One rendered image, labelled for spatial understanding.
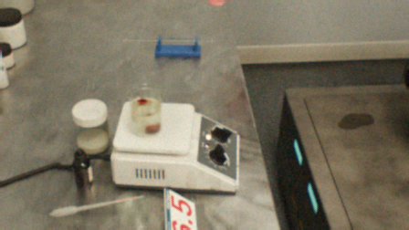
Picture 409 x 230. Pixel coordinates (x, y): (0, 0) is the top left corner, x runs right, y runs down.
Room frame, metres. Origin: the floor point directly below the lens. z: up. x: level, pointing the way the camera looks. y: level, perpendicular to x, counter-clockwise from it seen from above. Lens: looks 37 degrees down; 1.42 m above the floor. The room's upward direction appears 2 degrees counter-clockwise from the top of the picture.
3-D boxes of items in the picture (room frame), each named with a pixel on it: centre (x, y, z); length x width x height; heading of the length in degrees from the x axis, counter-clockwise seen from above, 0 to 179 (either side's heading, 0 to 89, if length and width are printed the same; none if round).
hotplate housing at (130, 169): (0.72, -0.02, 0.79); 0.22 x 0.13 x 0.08; 82
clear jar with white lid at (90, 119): (0.78, 0.11, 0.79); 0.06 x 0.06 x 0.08
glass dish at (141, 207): (0.62, 0.04, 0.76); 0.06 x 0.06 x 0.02
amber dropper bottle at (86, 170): (0.69, 0.12, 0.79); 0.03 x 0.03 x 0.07
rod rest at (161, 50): (1.08, -0.05, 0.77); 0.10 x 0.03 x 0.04; 85
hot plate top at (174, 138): (0.72, 0.00, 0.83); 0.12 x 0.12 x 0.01; 82
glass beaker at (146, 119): (0.71, 0.01, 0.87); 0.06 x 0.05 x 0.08; 69
